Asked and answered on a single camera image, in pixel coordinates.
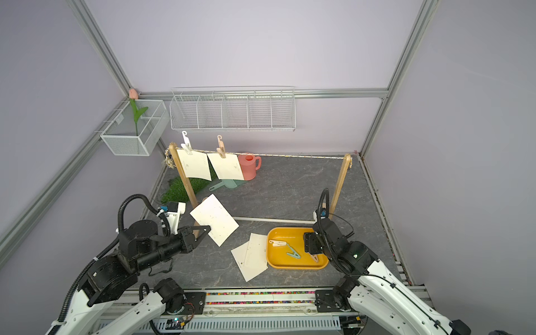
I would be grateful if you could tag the pink artificial tulip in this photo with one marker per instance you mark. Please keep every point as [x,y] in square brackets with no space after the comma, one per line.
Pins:
[137,112]

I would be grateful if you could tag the wooden drying rack frame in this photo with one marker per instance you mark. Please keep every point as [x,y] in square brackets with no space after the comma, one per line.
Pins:
[285,193]

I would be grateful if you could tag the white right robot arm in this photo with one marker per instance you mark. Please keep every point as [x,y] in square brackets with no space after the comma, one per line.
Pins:
[370,288]

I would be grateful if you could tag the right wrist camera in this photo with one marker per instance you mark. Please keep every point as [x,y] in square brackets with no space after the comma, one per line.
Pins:
[320,215]

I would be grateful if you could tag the white wire wall shelf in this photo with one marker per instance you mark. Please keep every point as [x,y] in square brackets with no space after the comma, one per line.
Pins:
[242,108]

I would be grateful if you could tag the yellow plastic tray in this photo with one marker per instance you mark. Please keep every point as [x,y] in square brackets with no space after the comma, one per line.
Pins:
[286,250]

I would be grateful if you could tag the white hooked clothespin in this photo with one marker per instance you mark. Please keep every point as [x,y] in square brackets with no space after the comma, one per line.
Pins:
[186,145]

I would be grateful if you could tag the white mesh wall basket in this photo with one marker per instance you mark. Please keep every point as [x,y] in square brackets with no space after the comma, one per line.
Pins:
[120,137]

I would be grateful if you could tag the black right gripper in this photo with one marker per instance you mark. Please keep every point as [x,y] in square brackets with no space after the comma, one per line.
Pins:
[309,243]

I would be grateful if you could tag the wooden hooked clothespin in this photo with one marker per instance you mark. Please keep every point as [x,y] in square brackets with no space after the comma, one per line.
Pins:
[221,150]

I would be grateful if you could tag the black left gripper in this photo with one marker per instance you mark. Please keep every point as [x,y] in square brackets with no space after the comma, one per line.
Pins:
[186,234]

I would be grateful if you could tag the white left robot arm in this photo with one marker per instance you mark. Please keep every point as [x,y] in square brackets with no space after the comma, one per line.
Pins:
[117,268]

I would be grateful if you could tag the green clothespin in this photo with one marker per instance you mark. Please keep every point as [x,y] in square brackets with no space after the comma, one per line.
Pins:
[293,253]

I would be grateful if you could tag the green artificial grass mat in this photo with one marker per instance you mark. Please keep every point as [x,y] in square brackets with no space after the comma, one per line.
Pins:
[173,189]

